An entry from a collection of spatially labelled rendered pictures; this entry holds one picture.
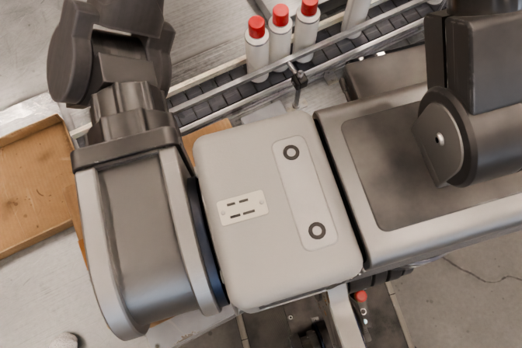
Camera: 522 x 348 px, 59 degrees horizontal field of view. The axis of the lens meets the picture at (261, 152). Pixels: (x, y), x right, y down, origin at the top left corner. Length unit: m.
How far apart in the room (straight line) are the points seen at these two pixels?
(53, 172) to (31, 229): 0.14
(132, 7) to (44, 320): 0.79
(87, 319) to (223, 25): 0.77
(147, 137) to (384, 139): 0.18
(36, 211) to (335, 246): 0.91
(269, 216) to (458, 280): 1.70
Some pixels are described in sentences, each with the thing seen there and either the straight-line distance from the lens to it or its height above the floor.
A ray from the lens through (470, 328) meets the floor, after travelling 2.00.
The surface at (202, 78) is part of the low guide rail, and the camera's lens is 1.08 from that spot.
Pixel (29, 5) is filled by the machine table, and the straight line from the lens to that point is 1.44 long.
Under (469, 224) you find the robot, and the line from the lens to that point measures 0.36.
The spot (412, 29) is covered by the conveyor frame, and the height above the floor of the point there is 0.87.
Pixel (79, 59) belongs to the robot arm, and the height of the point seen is 1.49.
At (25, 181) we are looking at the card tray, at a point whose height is 0.83.
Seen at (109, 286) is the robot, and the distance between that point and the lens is 0.36.
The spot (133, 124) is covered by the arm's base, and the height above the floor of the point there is 1.49.
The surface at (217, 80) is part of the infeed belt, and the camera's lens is 1.11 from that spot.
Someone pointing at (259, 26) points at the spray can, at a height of 1.09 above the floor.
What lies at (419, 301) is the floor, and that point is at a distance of 1.94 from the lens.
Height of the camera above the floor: 1.84
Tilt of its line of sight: 70 degrees down
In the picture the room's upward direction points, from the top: 2 degrees counter-clockwise
